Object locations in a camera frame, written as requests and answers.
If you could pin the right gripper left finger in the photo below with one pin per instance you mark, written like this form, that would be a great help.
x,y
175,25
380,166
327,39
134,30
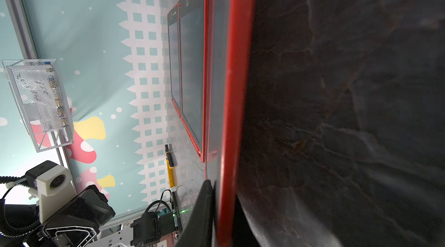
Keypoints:
x,y
199,229

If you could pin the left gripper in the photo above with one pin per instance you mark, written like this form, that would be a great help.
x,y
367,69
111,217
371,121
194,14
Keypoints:
x,y
76,224

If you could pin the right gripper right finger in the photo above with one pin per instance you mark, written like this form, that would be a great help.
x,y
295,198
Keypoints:
x,y
242,235

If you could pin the red writing tablet top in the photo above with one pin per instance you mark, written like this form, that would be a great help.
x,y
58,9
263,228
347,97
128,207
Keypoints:
x,y
174,56

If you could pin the red writing tablet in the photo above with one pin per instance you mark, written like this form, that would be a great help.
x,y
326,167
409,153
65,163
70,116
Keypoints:
x,y
193,30
230,23
174,56

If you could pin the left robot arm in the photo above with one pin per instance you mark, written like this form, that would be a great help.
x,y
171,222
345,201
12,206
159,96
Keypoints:
x,y
17,222

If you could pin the clear plastic bag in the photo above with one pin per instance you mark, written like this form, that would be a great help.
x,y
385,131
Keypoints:
x,y
41,97

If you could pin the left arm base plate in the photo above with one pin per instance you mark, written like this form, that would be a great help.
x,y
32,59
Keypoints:
x,y
122,238

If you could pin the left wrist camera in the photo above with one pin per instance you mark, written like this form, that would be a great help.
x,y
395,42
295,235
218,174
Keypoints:
x,y
52,184

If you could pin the yellow handled pliers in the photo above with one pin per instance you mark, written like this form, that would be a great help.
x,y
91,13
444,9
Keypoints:
x,y
170,166

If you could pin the white wire wall basket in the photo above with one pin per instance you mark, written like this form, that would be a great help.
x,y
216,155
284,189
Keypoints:
x,y
42,141

